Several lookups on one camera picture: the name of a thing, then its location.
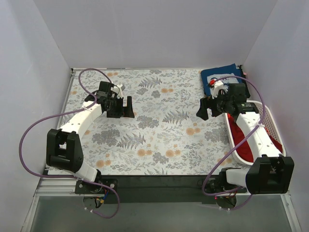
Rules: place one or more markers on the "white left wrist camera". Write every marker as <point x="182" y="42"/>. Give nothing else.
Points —
<point x="118" y="90"/>

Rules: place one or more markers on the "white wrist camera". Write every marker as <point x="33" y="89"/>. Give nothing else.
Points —
<point x="118" y="90"/>
<point x="216" y="87"/>

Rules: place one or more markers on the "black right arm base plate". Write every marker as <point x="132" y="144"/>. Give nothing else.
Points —
<point x="213" y="187"/>

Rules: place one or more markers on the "white plastic laundry basket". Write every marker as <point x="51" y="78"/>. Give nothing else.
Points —
<point x="267" y="122"/>

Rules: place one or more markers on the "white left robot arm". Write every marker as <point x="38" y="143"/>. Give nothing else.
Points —
<point x="64" y="148"/>

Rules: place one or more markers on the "floral patterned table cloth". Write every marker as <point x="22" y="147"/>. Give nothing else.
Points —
<point x="164" y="137"/>

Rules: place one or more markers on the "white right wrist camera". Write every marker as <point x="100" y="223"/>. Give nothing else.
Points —
<point x="216" y="87"/>

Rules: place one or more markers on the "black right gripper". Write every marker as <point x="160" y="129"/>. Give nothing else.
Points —
<point x="213" y="108"/>

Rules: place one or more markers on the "aluminium frame rail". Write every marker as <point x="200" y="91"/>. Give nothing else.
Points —
<point x="56" y="187"/>

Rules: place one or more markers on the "dark red t-shirt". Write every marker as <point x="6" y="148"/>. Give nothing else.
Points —
<point x="244" y="152"/>

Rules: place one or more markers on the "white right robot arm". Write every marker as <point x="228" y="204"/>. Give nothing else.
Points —
<point x="271" y="171"/>

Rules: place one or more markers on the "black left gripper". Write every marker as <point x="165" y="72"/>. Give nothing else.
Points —
<point x="119" y="108"/>

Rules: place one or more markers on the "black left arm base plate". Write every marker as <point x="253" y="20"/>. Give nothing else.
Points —
<point x="87" y="188"/>

